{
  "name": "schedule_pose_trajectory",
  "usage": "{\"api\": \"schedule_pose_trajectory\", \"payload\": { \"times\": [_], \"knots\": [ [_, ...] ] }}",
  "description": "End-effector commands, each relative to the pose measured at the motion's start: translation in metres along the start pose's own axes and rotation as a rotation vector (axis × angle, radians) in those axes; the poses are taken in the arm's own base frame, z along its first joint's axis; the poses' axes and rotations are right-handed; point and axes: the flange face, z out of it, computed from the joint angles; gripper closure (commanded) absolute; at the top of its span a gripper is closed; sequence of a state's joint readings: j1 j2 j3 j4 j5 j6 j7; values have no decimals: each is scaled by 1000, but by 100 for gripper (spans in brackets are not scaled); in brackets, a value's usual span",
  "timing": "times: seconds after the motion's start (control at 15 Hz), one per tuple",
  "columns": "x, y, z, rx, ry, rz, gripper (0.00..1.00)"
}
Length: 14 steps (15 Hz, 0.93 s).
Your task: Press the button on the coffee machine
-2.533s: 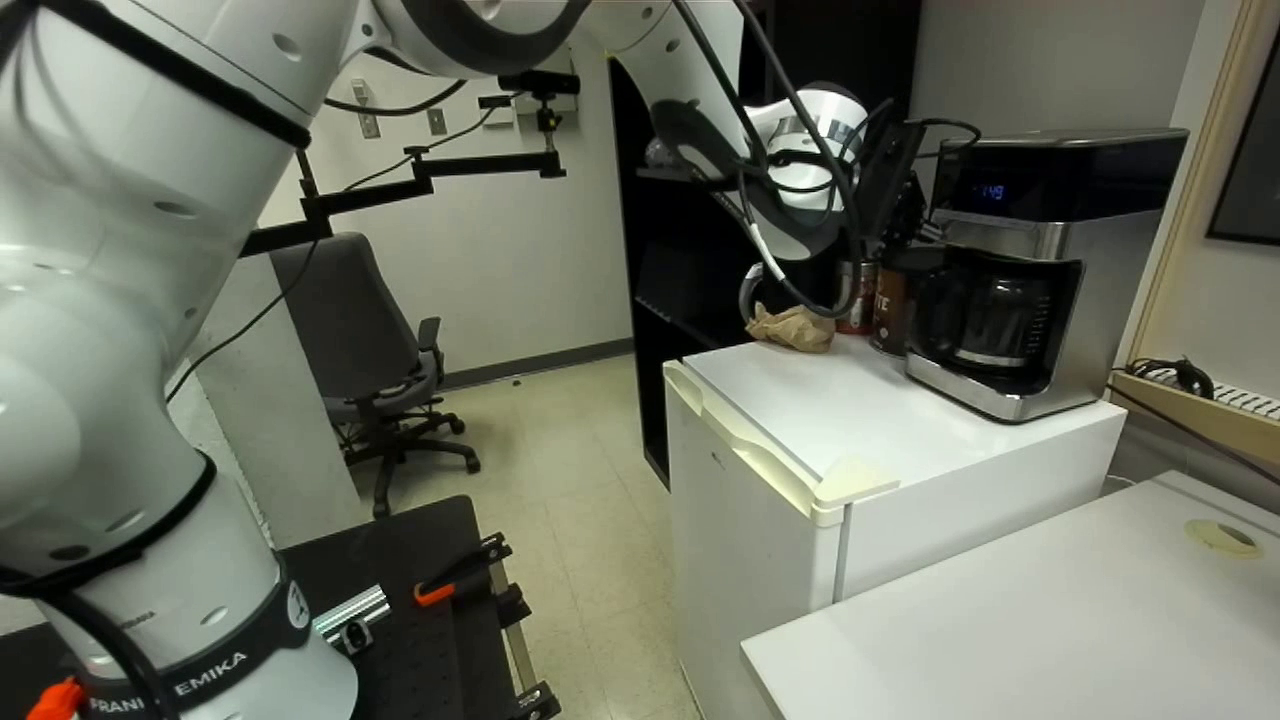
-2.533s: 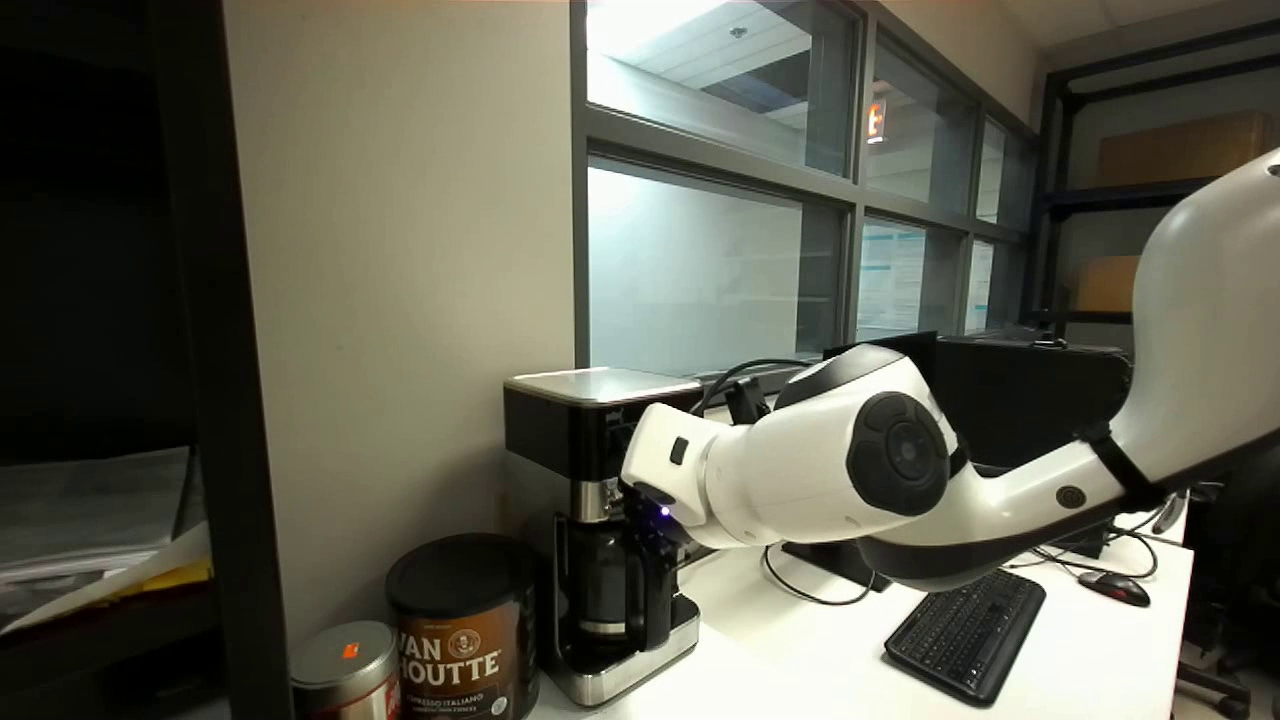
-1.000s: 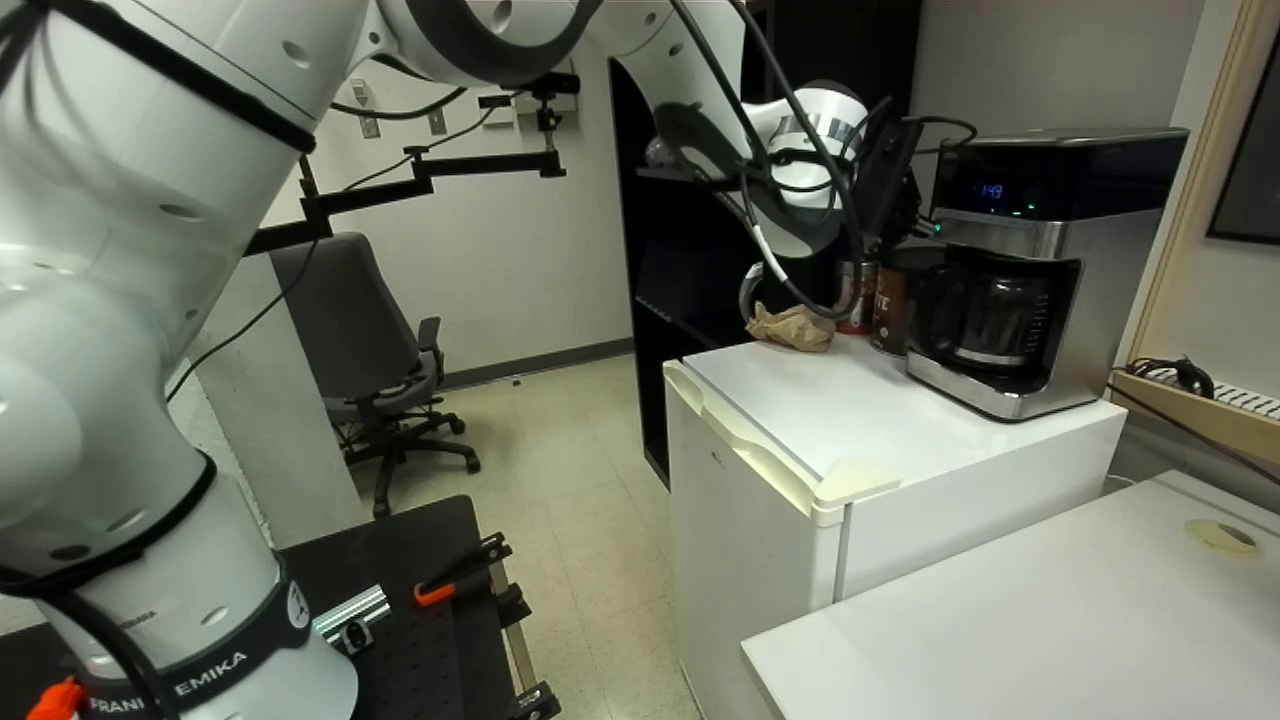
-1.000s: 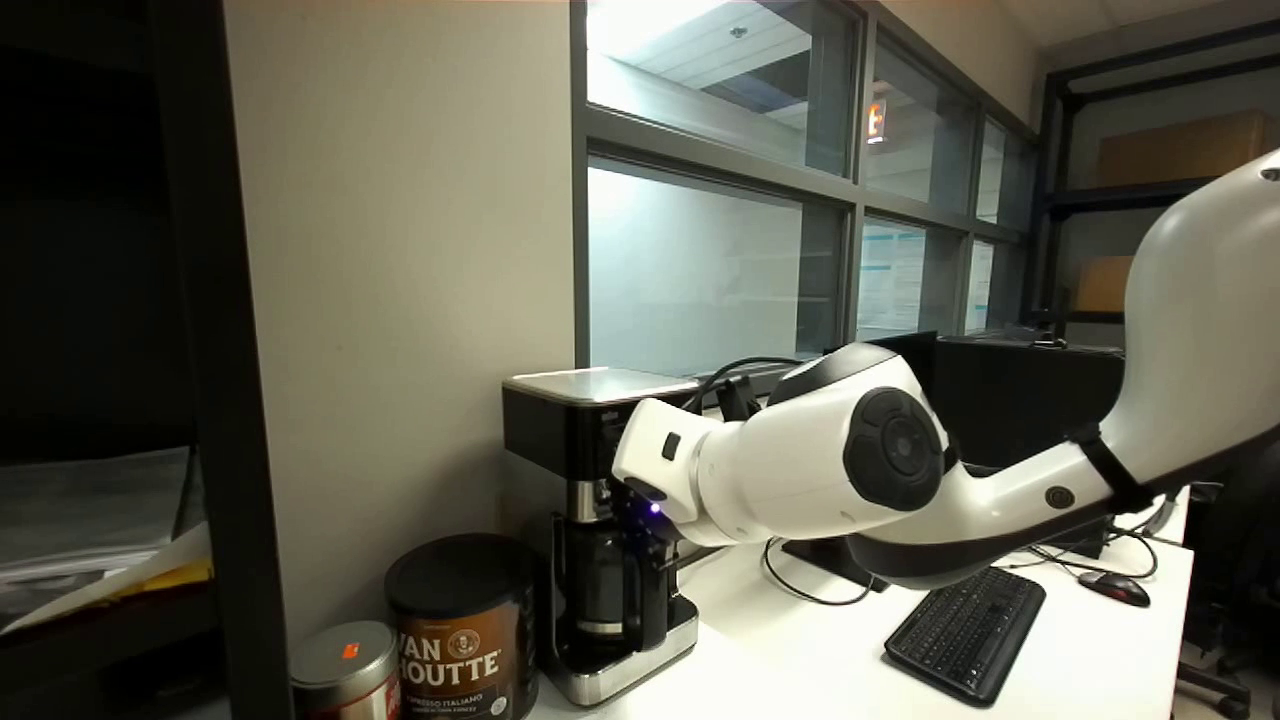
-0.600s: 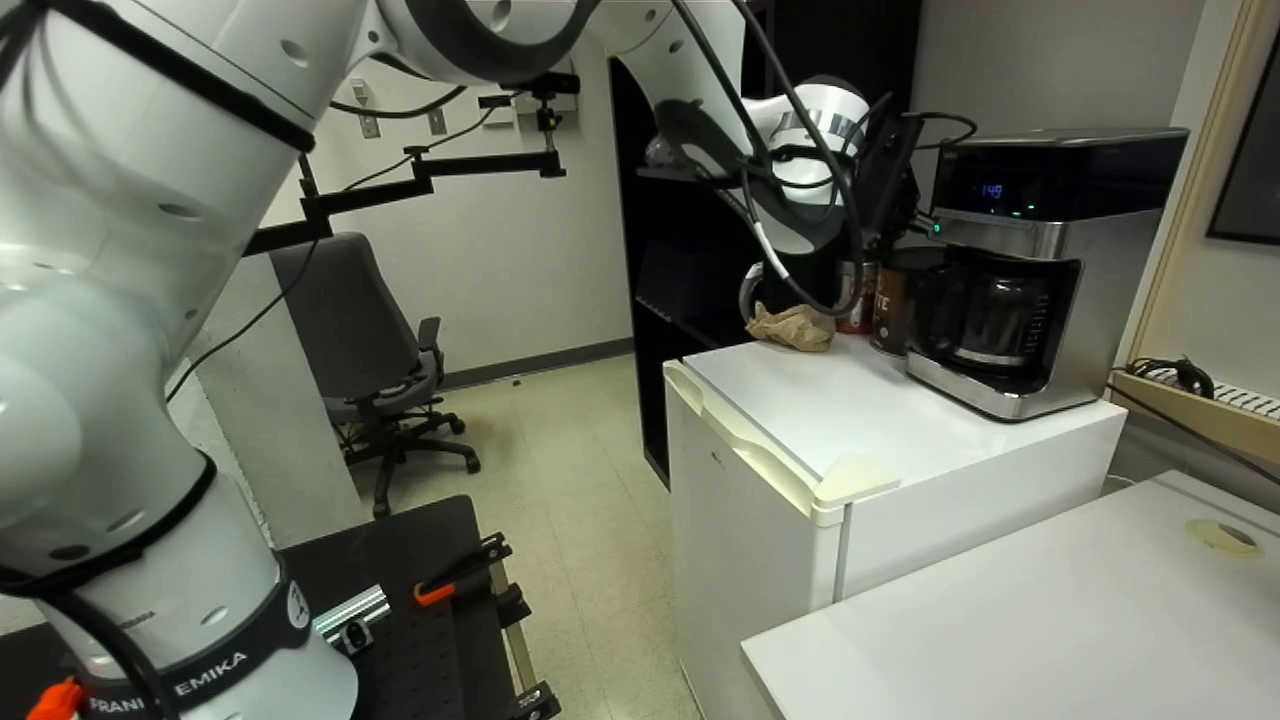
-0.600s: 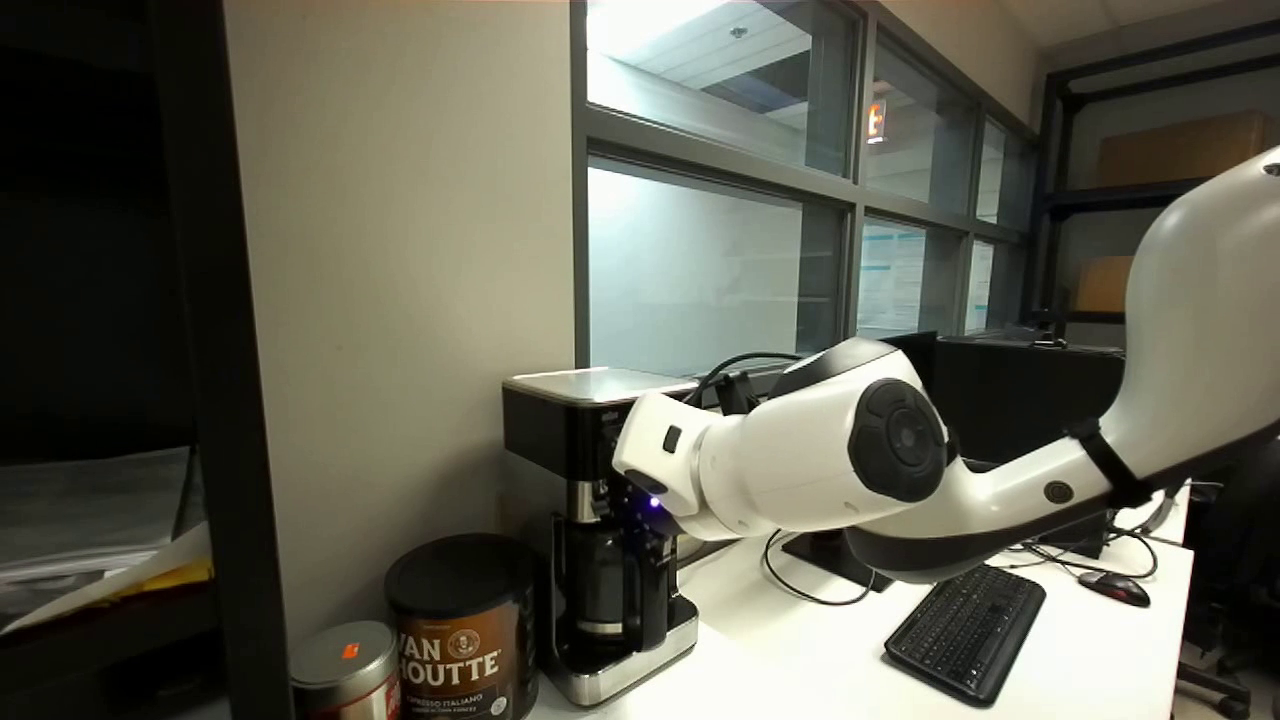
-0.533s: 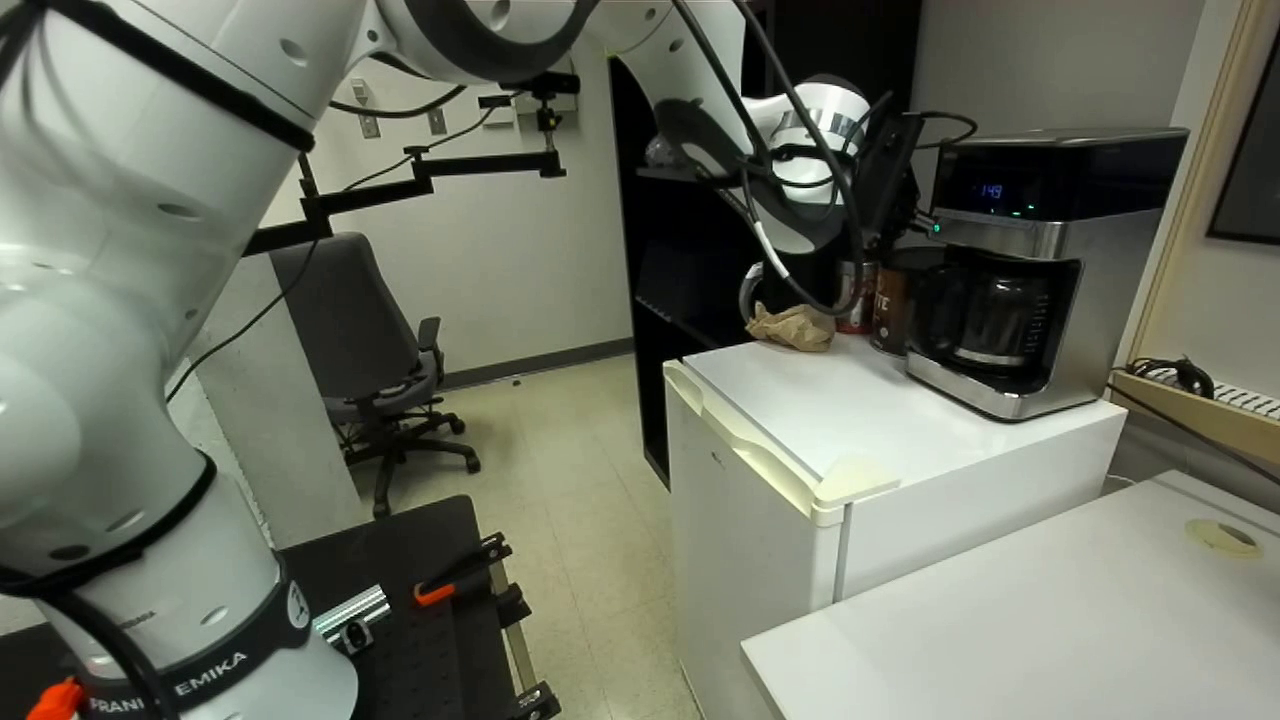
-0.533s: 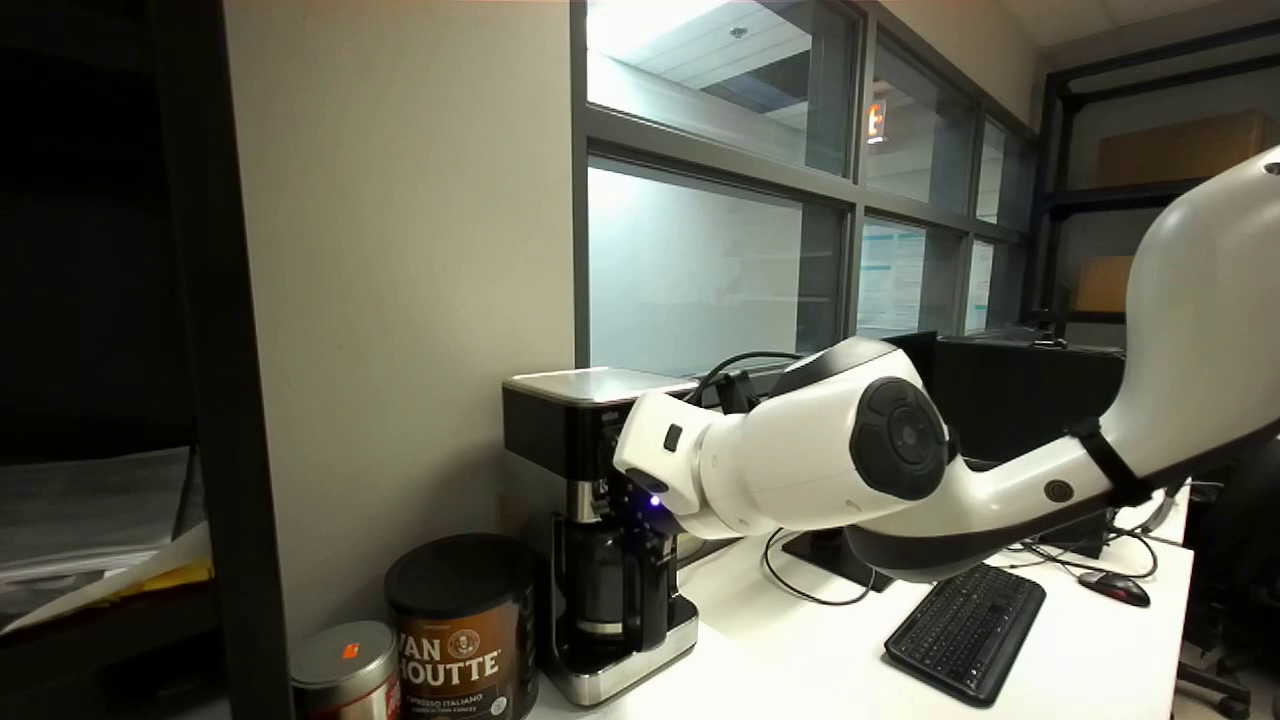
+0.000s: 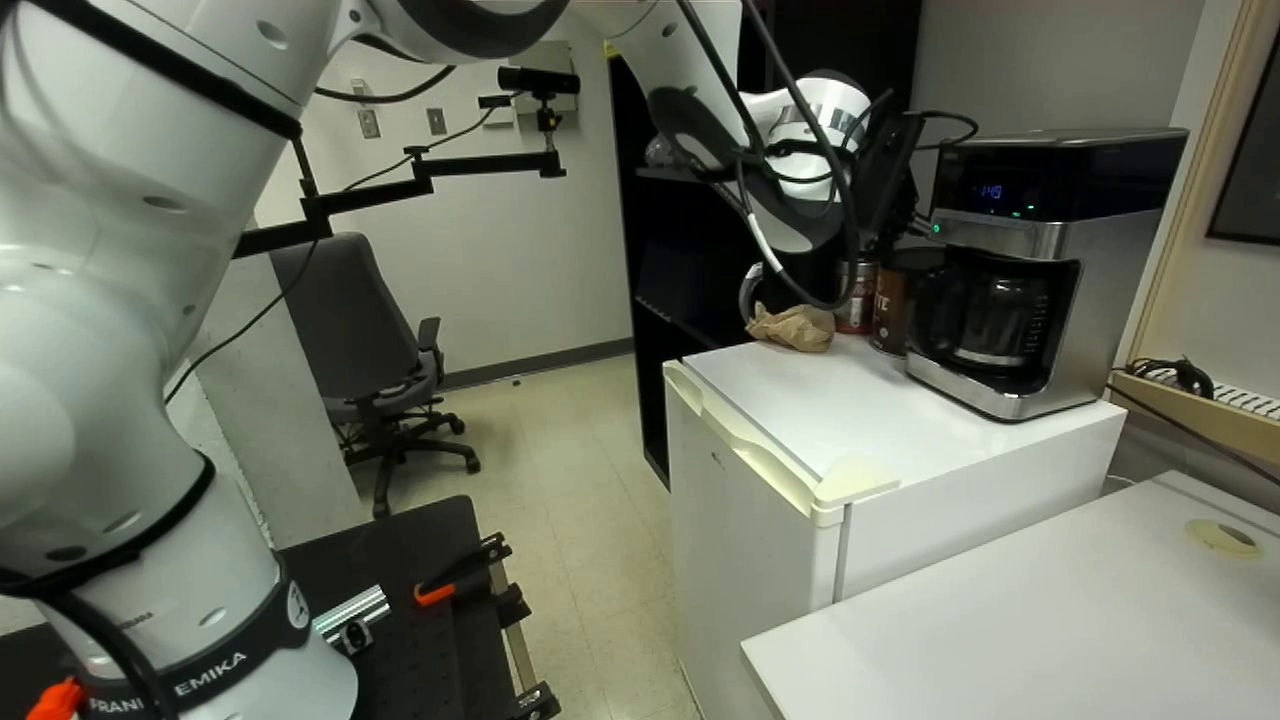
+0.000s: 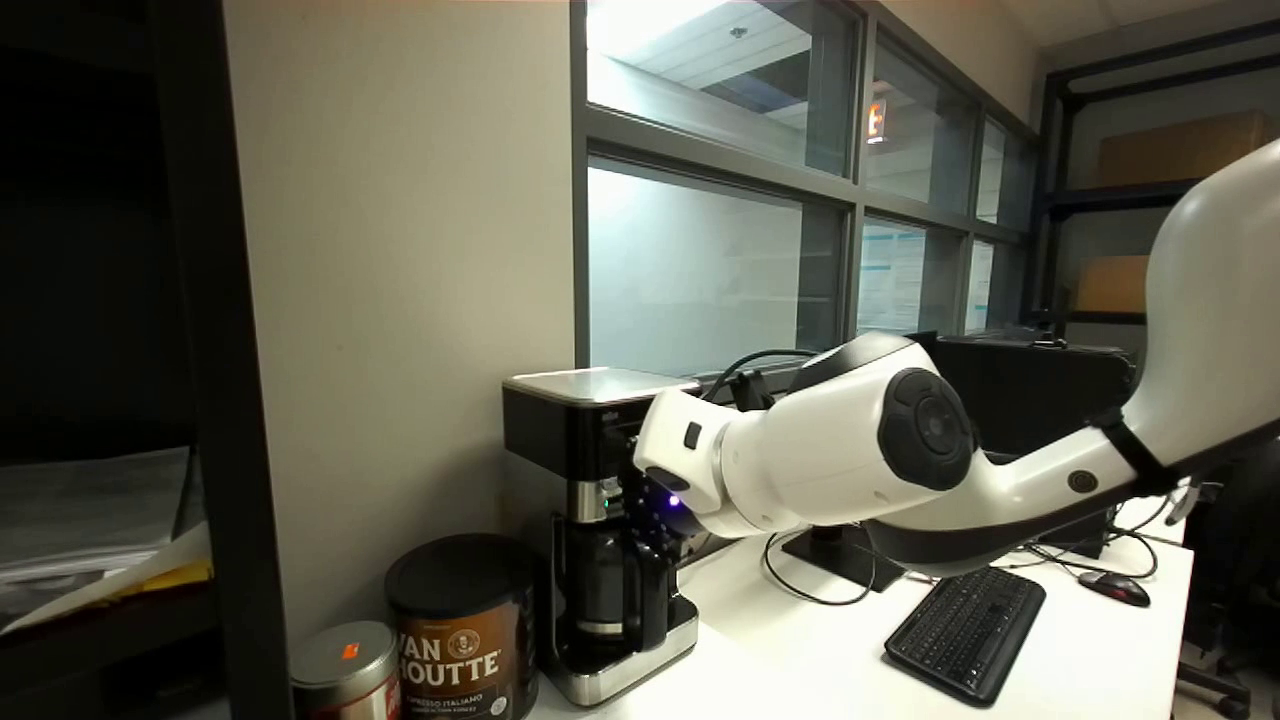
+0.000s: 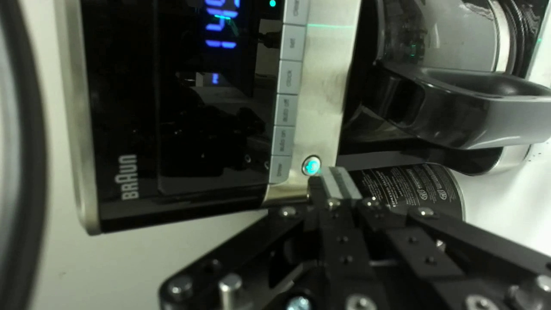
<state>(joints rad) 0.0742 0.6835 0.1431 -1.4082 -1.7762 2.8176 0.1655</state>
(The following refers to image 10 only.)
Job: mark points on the black shelving unit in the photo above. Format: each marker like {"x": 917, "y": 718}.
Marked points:
{"x": 203, "y": 332}

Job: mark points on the stack of papers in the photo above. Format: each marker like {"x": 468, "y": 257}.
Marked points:
{"x": 86, "y": 513}

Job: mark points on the black computer mouse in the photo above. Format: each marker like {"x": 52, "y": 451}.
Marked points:
{"x": 1115, "y": 590}

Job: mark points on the black computer monitor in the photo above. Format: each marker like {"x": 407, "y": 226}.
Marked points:
{"x": 832, "y": 555}
{"x": 1043, "y": 394}

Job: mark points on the brown Van Houtte coffee can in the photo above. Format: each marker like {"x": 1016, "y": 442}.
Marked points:
{"x": 461, "y": 643}

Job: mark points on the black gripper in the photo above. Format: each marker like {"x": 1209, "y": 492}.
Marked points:
{"x": 665, "y": 513}

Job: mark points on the black silver coffee machine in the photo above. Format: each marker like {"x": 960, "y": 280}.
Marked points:
{"x": 561, "y": 426}

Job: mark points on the grey window frame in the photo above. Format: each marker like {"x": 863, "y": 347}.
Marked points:
{"x": 722, "y": 141}

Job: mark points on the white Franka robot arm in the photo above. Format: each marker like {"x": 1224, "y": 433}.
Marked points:
{"x": 826, "y": 454}

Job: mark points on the glass coffee carafe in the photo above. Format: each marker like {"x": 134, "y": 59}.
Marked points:
{"x": 603, "y": 587}

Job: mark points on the black keyboard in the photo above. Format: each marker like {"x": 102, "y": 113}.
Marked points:
{"x": 967, "y": 631}

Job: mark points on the black swivel chair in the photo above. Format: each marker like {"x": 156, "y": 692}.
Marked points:
{"x": 1247, "y": 601}

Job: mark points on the flat cardboard box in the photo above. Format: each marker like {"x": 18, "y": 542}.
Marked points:
{"x": 1106, "y": 280}

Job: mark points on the large cardboard box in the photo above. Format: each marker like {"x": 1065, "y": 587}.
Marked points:
{"x": 1160, "y": 144}

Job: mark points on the dark metal storage rack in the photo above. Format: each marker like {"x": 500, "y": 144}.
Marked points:
{"x": 1115, "y": 198}

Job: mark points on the small silver lidded tin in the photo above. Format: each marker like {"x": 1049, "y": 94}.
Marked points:
{"x": 344, "y": 672}

